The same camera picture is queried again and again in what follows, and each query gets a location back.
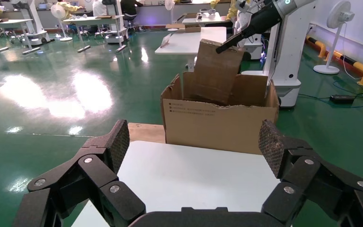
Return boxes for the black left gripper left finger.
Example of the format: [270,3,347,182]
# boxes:
[12,119,147,227]

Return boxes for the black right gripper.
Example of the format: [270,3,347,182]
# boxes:
[216,1,285,55]

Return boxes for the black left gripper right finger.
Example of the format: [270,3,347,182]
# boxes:
[258,119,363,227]

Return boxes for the small brown cardboard box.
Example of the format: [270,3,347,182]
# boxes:
[188,39,245,106]

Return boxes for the flat brown cardboard box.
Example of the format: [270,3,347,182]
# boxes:
[165,23,201,34]

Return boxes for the large brown cardboard box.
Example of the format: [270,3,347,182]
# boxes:
[160,71,280,156]

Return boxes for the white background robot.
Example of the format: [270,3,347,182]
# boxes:
[10,0,51,46]
[234,0,264,61]

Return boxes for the white background table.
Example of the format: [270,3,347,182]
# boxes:
[181,12,223,27]

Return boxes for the white robot body column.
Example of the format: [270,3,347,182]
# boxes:
[241,4,314,109]

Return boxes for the clear acrylic sign stand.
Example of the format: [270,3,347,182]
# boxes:
[160,33,172,48]

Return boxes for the white standing fan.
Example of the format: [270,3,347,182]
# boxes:
[313,0,356,75]
[164,0,179,32]
[50,3,73,42]

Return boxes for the brown wooden board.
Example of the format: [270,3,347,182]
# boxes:
[127,122,166,144]

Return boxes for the black power adapter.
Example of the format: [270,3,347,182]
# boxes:
[329,94,356,105]

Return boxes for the person in black shirt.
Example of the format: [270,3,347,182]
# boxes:
[120,0,145,27]

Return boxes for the person in white shirt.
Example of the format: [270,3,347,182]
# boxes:
[92,0,108,18]

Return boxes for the white long-leg table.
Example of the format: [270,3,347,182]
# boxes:
[62,15,128,53]
[0,18,41,55]

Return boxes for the white pedestal table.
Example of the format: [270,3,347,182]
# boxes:
[155,26,227,71]

